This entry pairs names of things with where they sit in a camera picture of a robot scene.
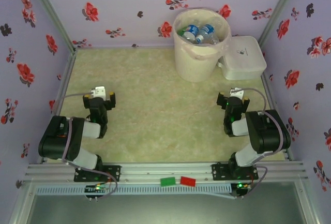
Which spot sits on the translucent plastic bin liner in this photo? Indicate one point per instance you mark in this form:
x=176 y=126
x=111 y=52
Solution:
x=204 y=53

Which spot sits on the circuit board green light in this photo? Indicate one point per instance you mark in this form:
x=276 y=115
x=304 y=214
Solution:
x=241 y=186
x=97 y=188

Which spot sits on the green plastic block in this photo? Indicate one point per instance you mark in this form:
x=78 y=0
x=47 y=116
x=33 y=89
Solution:
x=168 y=182

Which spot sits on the white lidded plastic box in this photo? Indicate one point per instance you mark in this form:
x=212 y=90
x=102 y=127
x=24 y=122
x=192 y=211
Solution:
x=245 y=58

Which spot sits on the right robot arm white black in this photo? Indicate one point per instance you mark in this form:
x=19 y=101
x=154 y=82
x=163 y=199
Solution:
x=269 y=131

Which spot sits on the red plastic block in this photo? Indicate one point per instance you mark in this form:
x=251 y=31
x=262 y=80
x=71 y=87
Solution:
x=188 y=181

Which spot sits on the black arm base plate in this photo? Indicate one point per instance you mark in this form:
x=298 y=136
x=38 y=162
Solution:
x=219 y=172
x=113 y=173

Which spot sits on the aluminium frame post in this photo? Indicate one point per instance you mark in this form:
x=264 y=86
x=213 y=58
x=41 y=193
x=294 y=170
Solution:
x=279 y=9
x=51 y=12
x=307 y=203
x=19 y=208

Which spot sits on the aluminium frame rail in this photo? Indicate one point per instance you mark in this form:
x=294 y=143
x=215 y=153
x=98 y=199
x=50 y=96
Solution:
x=116 y=47
x=63 y=79
x=267 y=87

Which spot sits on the cream plastic bucket bin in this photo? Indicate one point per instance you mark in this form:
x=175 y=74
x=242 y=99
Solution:
x=196 y=66

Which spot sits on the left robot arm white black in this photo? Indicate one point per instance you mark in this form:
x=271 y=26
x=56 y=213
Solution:
x=59 y=141

